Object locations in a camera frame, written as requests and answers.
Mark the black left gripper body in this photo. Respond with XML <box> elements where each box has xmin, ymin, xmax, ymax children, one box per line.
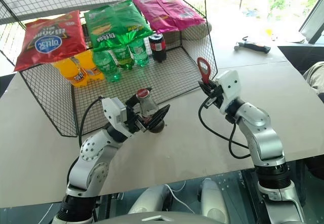
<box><xmin>125</xmin><ymin>101</ymin><xmax>150</xmax><ymax>134</ymax></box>

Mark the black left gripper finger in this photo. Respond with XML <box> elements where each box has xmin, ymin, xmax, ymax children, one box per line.
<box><xmin>146</xmin><ymin>104</ymin><xmax>171</xmax><ymax>131</ymax></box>
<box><xmin>126</xmin><ymin>87</ymin><xmax>152</xmax><ymax>108</ymax></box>

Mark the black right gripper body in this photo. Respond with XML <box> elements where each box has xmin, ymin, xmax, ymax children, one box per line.
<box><xmin>203</xmin><ymin>81</ymin><xmax>225</xmax><ymax>109</ymax></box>

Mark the red bottle opener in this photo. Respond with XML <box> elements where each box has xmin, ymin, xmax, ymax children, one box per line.
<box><xmin>196</xmin><ymin>57</ymin><xmax>215</xmax><ymax>85</ymax></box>

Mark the glass bottle with red cap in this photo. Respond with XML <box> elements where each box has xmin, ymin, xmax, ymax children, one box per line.
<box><xmin>136</xmin><ymin>88</ymin><xmax>167</xmax><ymax>134</ymax></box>

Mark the green soda bottle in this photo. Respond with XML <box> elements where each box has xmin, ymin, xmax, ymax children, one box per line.
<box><xmin>128</xmin><ymin>38</ymin><xmax>150</xmax><ymax>68</ymax></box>
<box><xmin>92</xmin><ymin>50</ymin><xmax>123</xmax><ymax>84</ymax></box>
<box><xmin>112</xmin><ymin>44</ymin><xmax>135</xmax><ymax>71</ymax></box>

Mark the orange soda bottle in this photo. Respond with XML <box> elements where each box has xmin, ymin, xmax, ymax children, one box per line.
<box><xmin>75</xmin><ymin>50</ymin><xmax>105</xmax><ymax>82</ymax></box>
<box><xmin>53</xmin><ymin>56</ymin><xmax>89</xmax><ymax>88</ymax></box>

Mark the dark cola bottle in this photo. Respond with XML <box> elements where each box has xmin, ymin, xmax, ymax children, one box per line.
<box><xmin>148</xmin><ymin>33</ymin><xmax>167</xmax><ymax>63</ymax></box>

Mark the green chips bag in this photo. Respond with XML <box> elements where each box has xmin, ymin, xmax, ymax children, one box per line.
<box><xmin>111</xmin><ymin>0</ymin><xmax>154</xmax><ymax>41</ymax></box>
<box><xmin>84</xmin><ymin>5</ymin><xmax>119</xmax><ymax>53</ymax></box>

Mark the pink chips bag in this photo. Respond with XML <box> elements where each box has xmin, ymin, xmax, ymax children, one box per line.
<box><xmin>132</xmin><ymin>0</ymin><xmax>179</xmax><ymax>34</ymax></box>
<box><xmin>155</xmin><ymin>0</ymin><xmax>206</xmax><ymax>31</ymax></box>

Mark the silver robot leg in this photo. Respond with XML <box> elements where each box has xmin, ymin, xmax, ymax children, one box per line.
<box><xmin>128</xmin><ymin>184</ymin><xmax>173</xmax><ymax>215</ymax></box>
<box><xmin>200</xmin><ymin>178</ymin><xmax>231</xmax><ymax>224</ymax></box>

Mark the person's khaki trouser leg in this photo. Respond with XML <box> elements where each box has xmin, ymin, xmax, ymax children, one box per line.
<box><xmin>302</xmin><ymin>61</ymin><xmax>324</xmax><ymax>94</ymax></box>

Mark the red chips bag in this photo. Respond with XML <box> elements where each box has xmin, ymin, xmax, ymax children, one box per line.
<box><xmin>14</xmin><ymin>10</ymin><xmax>87</xmax><ymax>72</ymax></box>

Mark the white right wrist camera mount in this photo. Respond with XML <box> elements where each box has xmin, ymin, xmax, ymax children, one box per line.
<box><xmin>215</xmin><ymin>70</ymin><xmax>240</xmax><ymax>115</ymax></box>

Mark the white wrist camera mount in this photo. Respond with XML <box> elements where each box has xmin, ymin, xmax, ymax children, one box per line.
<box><xmin>101</xmin><ymin>97</ymin><xmax>134</xmax><ymax>137</ymax></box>
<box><xmin>215</xmin><ymin>70</ymin><xmax>240</xmax><ymax>115</ymax></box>

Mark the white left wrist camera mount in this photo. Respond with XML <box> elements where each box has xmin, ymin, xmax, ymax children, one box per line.
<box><xmin>101</xmin><ymin>97</ymin><xmax>134</xmax><ymax>137</ymax></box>

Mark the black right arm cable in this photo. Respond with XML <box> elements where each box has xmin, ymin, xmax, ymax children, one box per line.
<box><xmin>198</xmin><ymin>99</ymin><xmax>252</xmax><ymax>159</ymax></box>

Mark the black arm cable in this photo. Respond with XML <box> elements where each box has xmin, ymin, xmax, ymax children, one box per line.
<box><xmin>78</xmin><ymin>96</ymin><xmax>105</xmax><ymax>148</ymax></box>
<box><xmin>198</xmin><ymin>99</ymin><xmax>252</xmax><ymax>159</ymax></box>

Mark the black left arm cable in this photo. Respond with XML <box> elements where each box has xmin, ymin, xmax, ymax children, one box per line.
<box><xmin>78</xmin><ymin>96</ymin><xmax>105</xmax><ymax>148</ymax></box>

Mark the black handled hammer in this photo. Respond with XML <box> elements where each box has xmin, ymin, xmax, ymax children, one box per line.
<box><xmin>233</xmin><ymin>36</ymin><xmax>272</xmax><ymax>55</ymax></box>

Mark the black wire mesh rack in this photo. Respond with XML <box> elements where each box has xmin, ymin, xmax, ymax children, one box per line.
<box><xmin>0</xmin><ymin>0</ymin><xmax>219</xmax><ymax>137</ymax></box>

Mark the thin white cable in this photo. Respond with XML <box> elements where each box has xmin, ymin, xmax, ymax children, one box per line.
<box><xmin>165</xmin><ymin>180</ymin><xmax>187</xmax><ymax>202</ymax></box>

